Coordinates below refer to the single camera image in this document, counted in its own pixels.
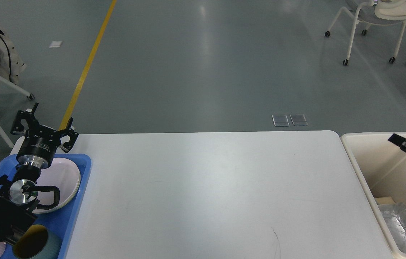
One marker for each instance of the white chair right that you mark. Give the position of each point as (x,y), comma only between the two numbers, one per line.
(372,12)

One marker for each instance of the pink plate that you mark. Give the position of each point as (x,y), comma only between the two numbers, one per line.
(64,174)

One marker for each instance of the beige plastic bin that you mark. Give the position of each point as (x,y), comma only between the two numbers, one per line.
(381,169)

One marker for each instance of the blue plastic tray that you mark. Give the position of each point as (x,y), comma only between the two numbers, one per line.
(62,221)

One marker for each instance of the large foil tray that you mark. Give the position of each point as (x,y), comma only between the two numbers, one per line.
(395,218)

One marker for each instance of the floor outlet plates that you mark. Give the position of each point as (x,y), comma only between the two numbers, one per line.
(283,120)

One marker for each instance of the brown paper bag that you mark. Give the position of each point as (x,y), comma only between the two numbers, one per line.
(385,201)

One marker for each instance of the white paper on floor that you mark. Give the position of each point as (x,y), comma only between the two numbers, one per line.
(55,44)

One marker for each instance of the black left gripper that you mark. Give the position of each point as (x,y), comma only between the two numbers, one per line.
(38,151)

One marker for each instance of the dark teal mug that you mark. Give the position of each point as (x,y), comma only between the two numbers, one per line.
(38,242)

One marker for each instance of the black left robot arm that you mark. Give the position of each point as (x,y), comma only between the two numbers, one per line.
(20,196)

